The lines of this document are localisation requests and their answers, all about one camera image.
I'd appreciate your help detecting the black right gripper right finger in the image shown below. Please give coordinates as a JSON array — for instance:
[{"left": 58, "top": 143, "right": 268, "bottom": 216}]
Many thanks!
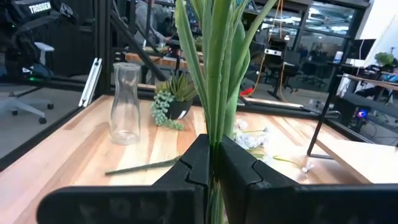
[{"left": 218, "top": 135, "right": 398, "bottom": 224}]

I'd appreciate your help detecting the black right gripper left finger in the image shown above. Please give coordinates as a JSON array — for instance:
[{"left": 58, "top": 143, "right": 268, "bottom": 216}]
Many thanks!
[{"left": 36, "top": 134, "right": 211, "bottom": 224}]

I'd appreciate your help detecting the white artificial flower bunch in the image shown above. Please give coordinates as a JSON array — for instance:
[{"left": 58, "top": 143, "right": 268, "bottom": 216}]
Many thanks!
[{"left": 104, "top": 119, "right": 315, "bottom": 176}]

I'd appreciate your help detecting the tall slim clear glass vase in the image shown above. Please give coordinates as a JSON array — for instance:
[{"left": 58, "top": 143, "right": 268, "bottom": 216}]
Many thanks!
[{"left": 108, "top": 62, "right": 142, "bottom": 146}]

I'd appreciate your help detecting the blue artificial flower bunch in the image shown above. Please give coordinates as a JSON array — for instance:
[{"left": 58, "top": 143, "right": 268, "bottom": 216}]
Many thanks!
[{"left": 174, "top": 0, "right": 279, "bottom": 224}]

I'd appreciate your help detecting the potted artificial succulent plant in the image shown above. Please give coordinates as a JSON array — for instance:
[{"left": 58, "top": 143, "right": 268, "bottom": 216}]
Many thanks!
[{"left": 150, "top": 71, "right": 199, "bottom": 131}]

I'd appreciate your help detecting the silver aluminium extrusion bar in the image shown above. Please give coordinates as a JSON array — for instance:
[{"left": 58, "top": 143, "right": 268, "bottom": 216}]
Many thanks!
[{"left": 78, "top": 57, "right": 103, "bottom": 108}]

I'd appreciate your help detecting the white office chair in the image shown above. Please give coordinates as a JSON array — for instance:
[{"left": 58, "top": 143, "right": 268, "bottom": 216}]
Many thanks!
[{"left": 0, "top": 42, "right": 55, "bottom": 125}]

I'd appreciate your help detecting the black computer monitor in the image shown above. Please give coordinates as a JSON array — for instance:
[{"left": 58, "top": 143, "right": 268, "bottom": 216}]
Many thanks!
[{"left": 350, "top": 38, "right": 377, "bottom": 62}]

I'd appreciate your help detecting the green background potted plant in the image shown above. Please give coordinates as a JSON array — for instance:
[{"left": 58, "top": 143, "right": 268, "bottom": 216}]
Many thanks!
[{"left": 374, "top": 52, "right": 396, "bottom": 68}]

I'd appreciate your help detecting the person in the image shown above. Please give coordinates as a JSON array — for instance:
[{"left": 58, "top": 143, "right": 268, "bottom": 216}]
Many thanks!
[{"left": 134, "top": 0, "right": 177, "bottom": 47}]

